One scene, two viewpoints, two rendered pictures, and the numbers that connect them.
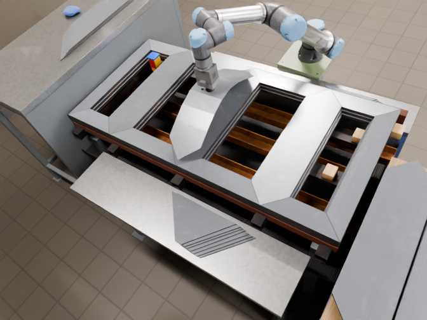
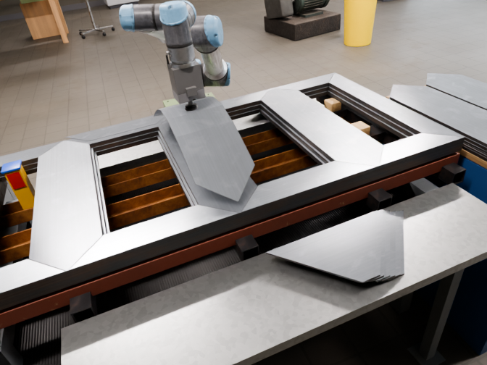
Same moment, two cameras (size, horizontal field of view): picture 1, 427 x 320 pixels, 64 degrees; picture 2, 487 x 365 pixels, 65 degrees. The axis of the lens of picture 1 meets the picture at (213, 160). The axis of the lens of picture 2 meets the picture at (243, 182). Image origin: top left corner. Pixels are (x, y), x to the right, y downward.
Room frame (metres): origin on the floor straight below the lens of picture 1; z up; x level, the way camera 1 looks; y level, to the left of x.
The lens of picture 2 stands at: (0.62, 0.88, 1.51)
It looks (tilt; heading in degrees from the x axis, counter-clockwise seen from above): 35 degrees down; 296
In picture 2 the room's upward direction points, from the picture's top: 7 degrees counter-clockwise
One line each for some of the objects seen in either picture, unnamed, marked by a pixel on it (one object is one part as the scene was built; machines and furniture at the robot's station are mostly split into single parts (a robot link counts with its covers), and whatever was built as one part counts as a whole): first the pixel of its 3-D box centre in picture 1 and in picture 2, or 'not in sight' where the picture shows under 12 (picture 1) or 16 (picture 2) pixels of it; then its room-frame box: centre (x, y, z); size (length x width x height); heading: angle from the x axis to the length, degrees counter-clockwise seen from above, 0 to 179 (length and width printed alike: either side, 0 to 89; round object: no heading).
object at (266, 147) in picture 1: (223, 130); (206, 187); (1.26, -0.10, 0.70); 1.66 x 0.08 x 0.05; 44
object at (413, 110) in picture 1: (296, 87); (215, 129); (1.46, -0.59, 0.66); 1.30 x 0.20 x 0.03; 44
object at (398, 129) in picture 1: (397, 131); not in sight; (0.89, -0.86, 0.79); 0.06 x 0.05 x 0.04; 134
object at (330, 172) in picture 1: (330, 172); (359, 129); (0.77, -0.49, 0.79); 0.06 x 0.05 x 0.04; 134
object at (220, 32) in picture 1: (217, 32); (176, 17); (1.29, -0.16, 1.28); 0.11 x 0.11 x 0.08; 20
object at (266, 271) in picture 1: (175, 219); (309, 281); (0.78, 0.24, 0.73); 1.20 x 0.26 x 0.03; 44
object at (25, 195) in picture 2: (158, 69); (25, 191); (1.84, 0.19, 0.78); 0.05 x 0.05 x 0.19; 44
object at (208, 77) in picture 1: (204, 75); (186, 80); (1.24, -0.06, 1.13); 0.10 x 0.09 x 0.16; 137
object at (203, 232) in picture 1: (200, 230); (359, 251); (0.68, 0.14, 0.77); 0.45 x 0.20 x 0.04; 44
